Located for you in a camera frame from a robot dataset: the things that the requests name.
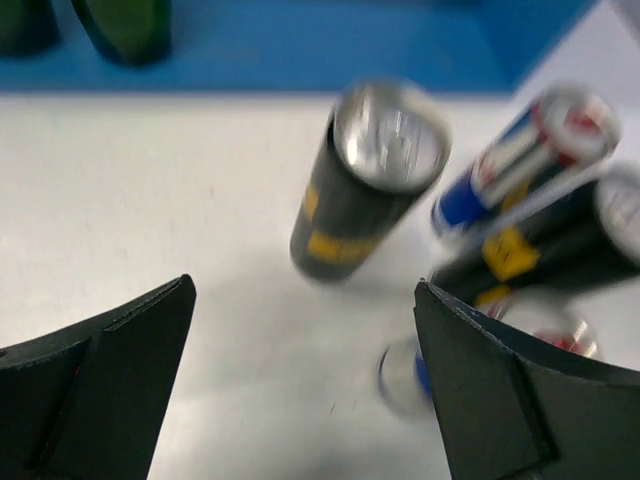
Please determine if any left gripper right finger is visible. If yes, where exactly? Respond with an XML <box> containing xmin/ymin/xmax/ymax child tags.
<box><xmin>414</xmin><ymin>281</ymin><xmax>639</xmax><ymax>479</ymax></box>

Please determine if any blue and yellow shelf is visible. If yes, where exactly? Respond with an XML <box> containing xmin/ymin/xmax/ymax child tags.
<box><xmin>1</xmin><ymin>1</ymin><xmax>592</xmax><ymax>94</ymax></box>

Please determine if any green bottle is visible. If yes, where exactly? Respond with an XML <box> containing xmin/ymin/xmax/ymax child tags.
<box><xmin>72</xmin><ymin>0</ymin><xmax>172</xmax><ymax>67</ymax></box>
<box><xmin>0</xmin><ymin>0</ymin><xmax>61</xmax><ymax>58</ymax></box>

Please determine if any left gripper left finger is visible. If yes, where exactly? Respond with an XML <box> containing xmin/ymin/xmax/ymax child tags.
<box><xmin>1</xmin><ymin>274</ymin><xmax>196</xmax><ymax>479</ymax></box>

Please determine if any black yellow can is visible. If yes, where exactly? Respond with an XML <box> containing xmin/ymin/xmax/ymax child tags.
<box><xmin>430</xmin><ymin>165</ymin><xmax>639</xmax><ymax>307</ymax></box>
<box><xmin>289</xmin><ymin>79</ymin><xmax>452</xmax><ymax>282</ymax></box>

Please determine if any silver blue can front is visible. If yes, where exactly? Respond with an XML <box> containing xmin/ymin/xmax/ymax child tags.
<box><xmin>377</xmin><ymin>290</ymin><xmax>601</xmax><ymax>419</ymax></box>

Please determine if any silver blue can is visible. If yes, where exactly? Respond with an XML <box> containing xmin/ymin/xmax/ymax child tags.
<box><xmin>377</xmin><ymin>290</ymin><xmax>601</xmax><ymax>419</ymax></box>
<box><xmin>430</xmin><ymin>82</ymin><xmax>622</xmax><ymax>244</ymax></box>

